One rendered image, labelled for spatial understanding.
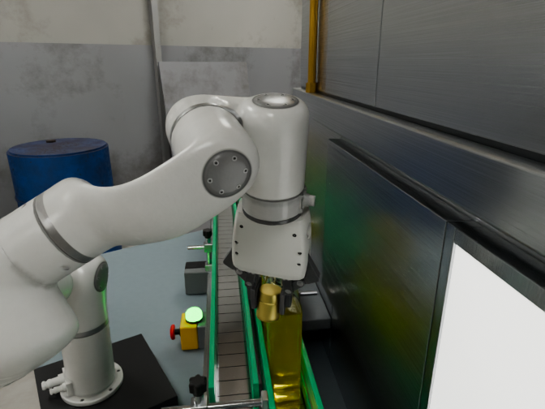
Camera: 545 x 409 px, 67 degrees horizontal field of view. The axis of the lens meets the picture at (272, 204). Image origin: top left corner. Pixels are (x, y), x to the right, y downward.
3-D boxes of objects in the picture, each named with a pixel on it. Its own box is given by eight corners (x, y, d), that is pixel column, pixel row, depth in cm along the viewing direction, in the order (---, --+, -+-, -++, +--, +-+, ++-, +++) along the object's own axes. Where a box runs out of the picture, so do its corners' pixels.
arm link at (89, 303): (99, 341, 78) (89, 266, 73) (33, 334, 79) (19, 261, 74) (121, 312, 87) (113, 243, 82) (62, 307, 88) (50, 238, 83)
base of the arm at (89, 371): (48, 423, 79) (35, 357, 73) (40, 381, 89) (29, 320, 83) (130, 390, 87) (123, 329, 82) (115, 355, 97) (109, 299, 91)
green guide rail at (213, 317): (216, 424, 70) (214, 387, 67) (210, 425, 70) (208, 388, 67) (217, 170, 234) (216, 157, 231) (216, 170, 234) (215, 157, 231)
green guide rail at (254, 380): (259, 419, 71) (259, 383, 68) (254, 420, 70) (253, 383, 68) (230, 170, 235) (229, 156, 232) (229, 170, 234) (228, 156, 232)
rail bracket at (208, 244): (214, 273, 121) (212, 231, 117) (189, 274, 121) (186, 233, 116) (214, 267, 125) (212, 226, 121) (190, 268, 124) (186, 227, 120)
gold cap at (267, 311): (276, 325, 58) (280, 297, 56) (253, 319, 58) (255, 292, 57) (282, 312, 61) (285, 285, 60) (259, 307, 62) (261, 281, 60)
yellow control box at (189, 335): (208, 350, 108) (207, 326, 106) (179, 352, 107) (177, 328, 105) (208, 333, 115) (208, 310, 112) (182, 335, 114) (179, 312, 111)
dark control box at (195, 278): (210, 294, 134) (208, 271, 131) (185, 295, 133) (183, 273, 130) (210, 281, 141) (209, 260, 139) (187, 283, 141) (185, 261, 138)
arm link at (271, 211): (320, 176, 51) (318, 195, 52) (251, 166, 53) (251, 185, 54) (310, 208, 45) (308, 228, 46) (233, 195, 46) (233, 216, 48)
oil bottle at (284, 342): (300, 400, 75) (303, 299, 68) (270, 403, 75) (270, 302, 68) (294, 378, 81) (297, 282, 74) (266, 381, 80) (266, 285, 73)
